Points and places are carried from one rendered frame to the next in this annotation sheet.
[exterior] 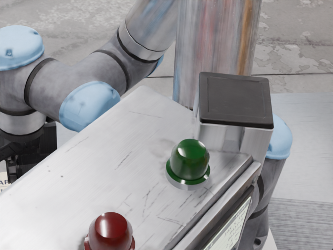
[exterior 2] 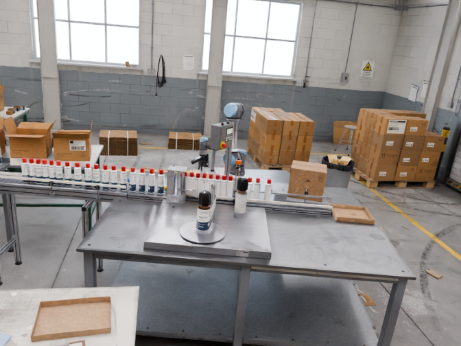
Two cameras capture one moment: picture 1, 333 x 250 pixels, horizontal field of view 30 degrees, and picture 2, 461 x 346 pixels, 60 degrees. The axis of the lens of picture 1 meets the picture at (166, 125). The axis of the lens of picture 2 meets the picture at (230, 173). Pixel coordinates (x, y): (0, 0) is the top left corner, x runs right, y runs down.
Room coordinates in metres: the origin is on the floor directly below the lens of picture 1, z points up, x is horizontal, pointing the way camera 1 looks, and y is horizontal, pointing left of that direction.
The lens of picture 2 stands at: (-2.82, -0.24, 2.15)
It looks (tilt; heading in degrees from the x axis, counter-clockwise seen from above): 19 degrees down; 3
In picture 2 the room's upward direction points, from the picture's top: 5 degrees clockwise
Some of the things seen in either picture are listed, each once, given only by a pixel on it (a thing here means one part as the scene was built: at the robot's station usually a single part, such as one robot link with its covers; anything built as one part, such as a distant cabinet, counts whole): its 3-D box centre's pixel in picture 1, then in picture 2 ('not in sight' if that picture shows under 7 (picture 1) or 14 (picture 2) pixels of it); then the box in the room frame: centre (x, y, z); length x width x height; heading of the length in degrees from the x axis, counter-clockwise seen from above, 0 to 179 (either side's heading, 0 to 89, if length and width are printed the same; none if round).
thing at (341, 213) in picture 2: not in sight; (350, 213); (0.22, -1.09, 0.85); 0.30 x 0.26 x 0.04; 94
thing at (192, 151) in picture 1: (189, 160); not in sight; (0.25, -0.02, 1.49); 0.03 x 0.03 x 0.02
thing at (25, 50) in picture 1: (19, 69); (204, 143); (0.67, 0.22, 1.18); 0.09 x 0.08 x 0.11; 63
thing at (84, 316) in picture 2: not in sight; (74, 316); (-1.32, 0.52, 0.82); 0.34 x 0.24 x 0.03; 110
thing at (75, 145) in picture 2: not in sight; (73, 139); (1.06, 1.64, 0.97); 0.51 x 0.39 x 0.37; 20
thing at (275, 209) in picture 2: not in sight; (230, 202); (0.15, -0.09, 0.85); 1.65 x 0.11 x 0.05; 94
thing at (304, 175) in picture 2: not in sight; (306, 180); (0.52, -0.74, 0.99); 0.30 x 0.24 x 0.27; 82
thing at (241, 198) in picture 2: not in sight; (241, 196); (-0.12, -0.19, 1.03); 0.09 x 0.09 x 0.30
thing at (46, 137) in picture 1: (28, 147); (203, 160); (0.68, 0.21, 1.02); 0.09 x 0.08 x 0.12; 110
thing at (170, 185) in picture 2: not in sight; (176, 184); (0.03, 0.32, 1.01); 0.14 x 0.13 x 0.26; 94
